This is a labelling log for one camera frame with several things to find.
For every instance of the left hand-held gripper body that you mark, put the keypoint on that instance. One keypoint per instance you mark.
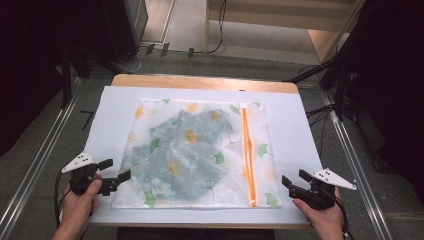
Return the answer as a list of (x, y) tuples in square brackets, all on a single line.
[(80, 181)]

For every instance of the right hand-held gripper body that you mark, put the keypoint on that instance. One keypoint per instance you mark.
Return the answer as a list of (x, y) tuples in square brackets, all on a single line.
[(318, 195)]

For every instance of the leaf print mesh laundry bag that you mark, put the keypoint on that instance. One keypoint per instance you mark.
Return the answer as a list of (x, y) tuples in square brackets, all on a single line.
[(256, 133)]

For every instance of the person's right hand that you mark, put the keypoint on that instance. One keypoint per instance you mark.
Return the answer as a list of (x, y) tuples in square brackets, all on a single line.
[(325, 218)]

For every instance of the person's left hand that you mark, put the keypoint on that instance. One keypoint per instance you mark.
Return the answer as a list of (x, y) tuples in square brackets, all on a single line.
[(76, 210)]

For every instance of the white table sheet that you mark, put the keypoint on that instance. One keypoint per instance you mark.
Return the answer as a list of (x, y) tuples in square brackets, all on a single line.
[(293, 133)]

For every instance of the blue patterned garment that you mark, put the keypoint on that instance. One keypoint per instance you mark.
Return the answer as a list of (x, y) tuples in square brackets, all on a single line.
[(186, 156)]

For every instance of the black metal stand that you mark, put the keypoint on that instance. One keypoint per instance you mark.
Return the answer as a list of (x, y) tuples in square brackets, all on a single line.
[(66, 80), (340, 90)]

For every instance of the wooden table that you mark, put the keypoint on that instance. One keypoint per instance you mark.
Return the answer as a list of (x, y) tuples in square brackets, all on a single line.
[(200, 81)]

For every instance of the dark curtain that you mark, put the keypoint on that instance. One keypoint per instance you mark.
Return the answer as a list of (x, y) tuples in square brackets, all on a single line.
[(393, 83), (26, 66)]

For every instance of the dark cabinet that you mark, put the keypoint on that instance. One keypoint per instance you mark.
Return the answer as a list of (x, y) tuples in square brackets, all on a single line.
[(123, 26)]

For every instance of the metal floor rail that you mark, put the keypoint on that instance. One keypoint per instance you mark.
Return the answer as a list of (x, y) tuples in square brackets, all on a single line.
[(36, 163), (360, 176)]

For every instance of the light wooden frame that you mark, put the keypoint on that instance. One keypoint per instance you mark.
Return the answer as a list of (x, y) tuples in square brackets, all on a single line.
[(283, 23)]

